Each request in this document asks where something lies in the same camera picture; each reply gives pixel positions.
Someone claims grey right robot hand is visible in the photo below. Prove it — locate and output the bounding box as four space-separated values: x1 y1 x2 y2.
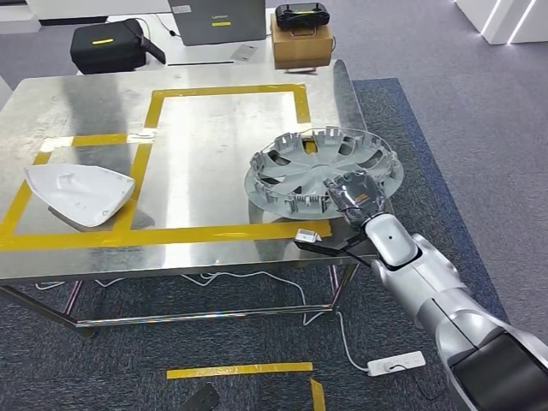
324 170 386 228

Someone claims grey plastic wheel cover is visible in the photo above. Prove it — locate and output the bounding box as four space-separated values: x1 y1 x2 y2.
244 125 405 221

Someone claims steel workbench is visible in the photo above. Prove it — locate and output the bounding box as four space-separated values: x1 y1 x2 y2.
0 59 405 337

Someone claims brown cardboard box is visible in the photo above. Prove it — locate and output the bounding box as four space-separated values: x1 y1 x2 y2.
269 12 334 71

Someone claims white floor power strip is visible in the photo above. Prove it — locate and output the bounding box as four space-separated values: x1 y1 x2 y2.
367 350 426 378

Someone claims black handheld controller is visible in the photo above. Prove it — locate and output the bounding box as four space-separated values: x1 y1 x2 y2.
275 3 331 31

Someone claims large yellow tape rectangle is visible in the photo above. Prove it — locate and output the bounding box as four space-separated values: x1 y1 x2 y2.
113 83 333 251

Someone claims grey card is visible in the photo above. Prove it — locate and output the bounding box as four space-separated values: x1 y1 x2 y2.
231 44 259 63

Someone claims grey laptop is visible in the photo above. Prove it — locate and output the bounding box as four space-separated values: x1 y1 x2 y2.
168 0 267 47

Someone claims white cabinet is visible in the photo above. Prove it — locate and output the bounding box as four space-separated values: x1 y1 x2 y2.
454 0 548 46

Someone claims black case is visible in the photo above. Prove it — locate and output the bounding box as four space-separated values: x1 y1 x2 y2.
69 18 167 75

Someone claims white car mirror cover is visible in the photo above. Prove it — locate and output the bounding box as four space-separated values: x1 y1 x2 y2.
23 164 137 229

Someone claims black right camera bracket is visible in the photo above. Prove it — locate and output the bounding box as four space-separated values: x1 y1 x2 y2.
294 229 374 269

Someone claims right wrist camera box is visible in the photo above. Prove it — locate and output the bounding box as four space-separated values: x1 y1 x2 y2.
295 228 322 246

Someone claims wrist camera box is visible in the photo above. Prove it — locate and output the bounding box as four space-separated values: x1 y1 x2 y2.
177 383 221 411
295 228 322 246

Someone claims long white cable with coil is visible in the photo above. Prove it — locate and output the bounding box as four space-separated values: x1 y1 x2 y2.
34 270 371 374

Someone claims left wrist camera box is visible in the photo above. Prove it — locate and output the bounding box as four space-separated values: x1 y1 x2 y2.
177 383 221 411

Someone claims black laptop cable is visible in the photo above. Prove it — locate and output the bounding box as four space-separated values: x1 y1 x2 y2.
154 14 177 39

